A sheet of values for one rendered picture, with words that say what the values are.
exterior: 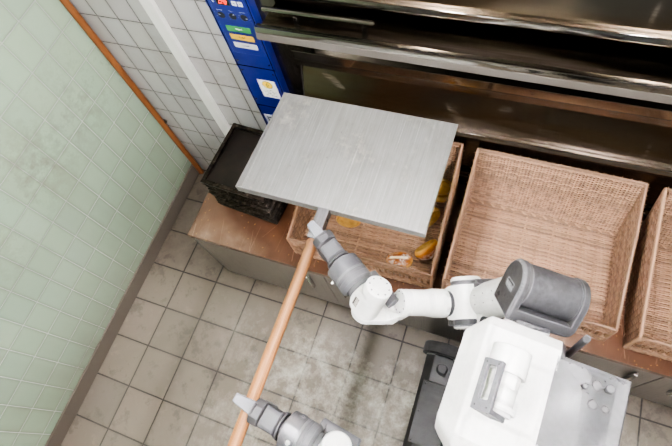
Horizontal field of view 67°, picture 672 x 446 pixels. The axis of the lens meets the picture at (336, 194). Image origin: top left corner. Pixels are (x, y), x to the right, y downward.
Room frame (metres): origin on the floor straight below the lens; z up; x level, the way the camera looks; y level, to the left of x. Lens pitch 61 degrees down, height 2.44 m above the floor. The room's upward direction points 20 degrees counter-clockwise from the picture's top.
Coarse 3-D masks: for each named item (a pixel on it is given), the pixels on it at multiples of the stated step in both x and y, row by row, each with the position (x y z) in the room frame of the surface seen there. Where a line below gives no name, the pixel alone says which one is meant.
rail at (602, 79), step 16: (272, 32) 1.11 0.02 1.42; (288, 32) 1.08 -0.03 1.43; (304, 32) 1.06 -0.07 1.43; (320, 32) 1.04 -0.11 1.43; (368, 48) 0.94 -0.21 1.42; (384, 48) 0.91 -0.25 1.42; (400, 48) 0.89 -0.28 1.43; (416, 48) 0.87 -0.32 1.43; (480, 64) 0.76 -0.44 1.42; (496, 64) 0.74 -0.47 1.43; (512, 64) 0.72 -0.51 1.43; (528, 64) 0.71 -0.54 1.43; (576, 80) 0.63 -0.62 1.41; (592, 80) 0.61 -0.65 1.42; (608, 80) 0.59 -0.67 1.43; (624, 80) 0.58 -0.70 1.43; (640, 80) 0.57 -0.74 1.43
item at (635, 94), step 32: (288, 0) 1.25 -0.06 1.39; (256, 32) 1.14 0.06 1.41; (352, 32) 1.02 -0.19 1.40; (384, 32) 0.99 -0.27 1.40; (416, 32) 0.95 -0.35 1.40; (448, 32) 0.92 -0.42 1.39; (480, 32) 0.88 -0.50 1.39; (512, 32) 0.85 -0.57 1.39; (544, 32) 0.82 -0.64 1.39; (448, 64) 0.81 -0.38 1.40; (544, 64) 0.71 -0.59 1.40; (576, 64) 0.68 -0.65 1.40; (608, 64) 0.65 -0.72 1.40; (640, 64) 0.62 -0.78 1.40; (640, 96) 0.54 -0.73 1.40
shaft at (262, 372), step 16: (304, 256) 0.52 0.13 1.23; (304, 272) 0.48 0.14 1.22; (288, 304) 0.41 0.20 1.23; (288, 320) 0.38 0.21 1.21; (272, 336) 0.35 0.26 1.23; (272, 352) 0.32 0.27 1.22; (256, 384) 0.26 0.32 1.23; (256, 400) 0.23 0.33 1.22; (240, 416) 0.20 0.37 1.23; (240, 432) 0.17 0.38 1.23
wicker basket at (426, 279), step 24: (456, 144) 0.89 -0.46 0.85; (456, 168) 0.81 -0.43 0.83; (456, 192) 0.83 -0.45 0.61; (312, 216) 0.95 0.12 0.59; (336, 216) 0.91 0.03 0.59; (288, 240) 0.82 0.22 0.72; (360, 240) 0.78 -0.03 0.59; (384, 240) 0.75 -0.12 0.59; (408, 240) 0.71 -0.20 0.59; (384, 264) 0.61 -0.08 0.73; (432, 264) 0.54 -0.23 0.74; (432, 288) 0.51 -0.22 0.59
